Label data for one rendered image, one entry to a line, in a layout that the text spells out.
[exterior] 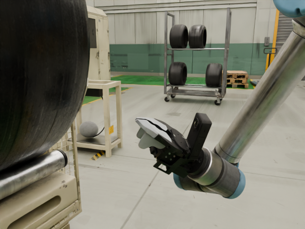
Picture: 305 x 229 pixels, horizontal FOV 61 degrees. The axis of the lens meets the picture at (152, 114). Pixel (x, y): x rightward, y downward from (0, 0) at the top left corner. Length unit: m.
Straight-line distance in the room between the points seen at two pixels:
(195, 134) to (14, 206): 0.39
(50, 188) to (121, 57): 11.80
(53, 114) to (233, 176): 0.48
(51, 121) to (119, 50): 11.90
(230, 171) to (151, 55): 11.14
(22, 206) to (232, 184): 0.49
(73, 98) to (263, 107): 0.51
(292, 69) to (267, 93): 0.09
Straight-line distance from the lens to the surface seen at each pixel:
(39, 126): 0.45
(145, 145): 0.58
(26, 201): 0.56
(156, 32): 11.78
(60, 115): 0.47
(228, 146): 0.84
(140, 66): 11.96
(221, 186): 0.71
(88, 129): 3.01
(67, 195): 0.62
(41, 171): 0.58
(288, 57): 0.72
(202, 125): 0.58
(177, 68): 5.67
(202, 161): 0.65
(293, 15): 0.55
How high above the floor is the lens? 1.14
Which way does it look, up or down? 14 degrees down
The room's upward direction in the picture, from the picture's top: straight up
